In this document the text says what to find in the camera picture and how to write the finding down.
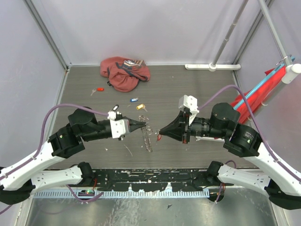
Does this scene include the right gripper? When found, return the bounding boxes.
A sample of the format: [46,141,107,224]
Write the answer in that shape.
[158,109,228,143]

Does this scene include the key with red white tag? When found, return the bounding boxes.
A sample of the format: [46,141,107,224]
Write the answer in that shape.
[157,134,162,142]

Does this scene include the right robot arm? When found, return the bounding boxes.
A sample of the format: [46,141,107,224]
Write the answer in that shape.
[159,103,301,210]

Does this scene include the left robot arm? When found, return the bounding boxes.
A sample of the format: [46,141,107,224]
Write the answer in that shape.
[0,106,146,205]

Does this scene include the key with yellow tag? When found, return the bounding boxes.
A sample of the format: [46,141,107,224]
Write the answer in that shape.
[136,104,147,112]

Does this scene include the key with blue tag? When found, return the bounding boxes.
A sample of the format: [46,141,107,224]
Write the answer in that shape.
[130,98,139,103]

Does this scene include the key with black tag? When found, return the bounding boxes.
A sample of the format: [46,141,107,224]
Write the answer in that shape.
[112,105,119,112]

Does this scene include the red crumpled shirt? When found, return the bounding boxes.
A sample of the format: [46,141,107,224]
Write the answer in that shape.
[100,56,151,92]

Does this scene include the white rack base bar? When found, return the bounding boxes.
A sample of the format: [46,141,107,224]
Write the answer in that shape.
[185,64,241,72]

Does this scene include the red cloth on hanger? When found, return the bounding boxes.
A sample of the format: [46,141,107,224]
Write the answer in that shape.
[230,65,285,124]

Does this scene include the grey rack pole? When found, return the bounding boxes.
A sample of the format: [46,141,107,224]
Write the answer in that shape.
[211,0,248,65]

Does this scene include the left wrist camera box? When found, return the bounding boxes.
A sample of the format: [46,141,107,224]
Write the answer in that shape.
[110,119,130,138]

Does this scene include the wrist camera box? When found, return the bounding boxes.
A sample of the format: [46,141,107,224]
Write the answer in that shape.
[178,95,199,125]
[110,119,130,138]

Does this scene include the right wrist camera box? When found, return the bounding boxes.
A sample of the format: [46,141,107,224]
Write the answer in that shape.
[178,95,199,125]

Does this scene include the white slotted cable duct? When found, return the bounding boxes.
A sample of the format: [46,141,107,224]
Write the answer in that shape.
[33,187,210,199]

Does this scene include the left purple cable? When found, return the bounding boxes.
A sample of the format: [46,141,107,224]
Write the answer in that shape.
[0,103,116,212]

